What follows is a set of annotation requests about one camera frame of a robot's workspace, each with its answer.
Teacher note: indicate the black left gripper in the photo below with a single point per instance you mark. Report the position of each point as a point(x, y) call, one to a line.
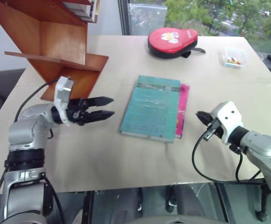
point(75, 109)

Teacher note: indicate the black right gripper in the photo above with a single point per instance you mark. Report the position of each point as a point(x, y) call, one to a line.
point(215, 127)

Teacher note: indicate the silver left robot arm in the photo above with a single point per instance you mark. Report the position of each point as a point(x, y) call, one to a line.
point(23, 133)

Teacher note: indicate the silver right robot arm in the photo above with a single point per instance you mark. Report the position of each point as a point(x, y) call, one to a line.
point(263, 144)

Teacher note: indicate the pink book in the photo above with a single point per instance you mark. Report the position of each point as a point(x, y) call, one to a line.
point(183, 105)

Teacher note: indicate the teal hardcover book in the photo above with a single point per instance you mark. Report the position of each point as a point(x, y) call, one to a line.
point(151, 107)

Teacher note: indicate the wooden bookshelf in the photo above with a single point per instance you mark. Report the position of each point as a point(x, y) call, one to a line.
point(56, 39)

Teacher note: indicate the white paged book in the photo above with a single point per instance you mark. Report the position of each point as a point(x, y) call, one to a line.
point(79, 7)
point(93, 14)

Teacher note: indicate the beige table cover sheet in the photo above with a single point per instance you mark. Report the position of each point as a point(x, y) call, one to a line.
point(126, 163)

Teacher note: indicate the small colourful snack pieces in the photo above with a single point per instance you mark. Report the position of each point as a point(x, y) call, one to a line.
point(233, 60)

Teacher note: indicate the clear plastic container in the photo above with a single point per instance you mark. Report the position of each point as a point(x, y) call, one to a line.
point(234, 56)

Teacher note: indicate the red table tennis paddle case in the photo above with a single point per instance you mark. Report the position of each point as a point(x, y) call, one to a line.
point(170, 42)

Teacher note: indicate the silver robot torso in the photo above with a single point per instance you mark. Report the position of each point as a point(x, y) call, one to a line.
point(149, 220)

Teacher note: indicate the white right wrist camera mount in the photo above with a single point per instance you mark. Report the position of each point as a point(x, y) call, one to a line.
point(229, 116)

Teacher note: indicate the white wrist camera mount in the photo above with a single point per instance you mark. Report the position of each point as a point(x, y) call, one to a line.
point(61, 93)
point(229, 116)

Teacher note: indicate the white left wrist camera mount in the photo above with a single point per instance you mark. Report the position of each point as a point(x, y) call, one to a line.
point(61, 93)

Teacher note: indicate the dark window frame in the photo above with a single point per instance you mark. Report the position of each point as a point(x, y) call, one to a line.
point(124, 16)

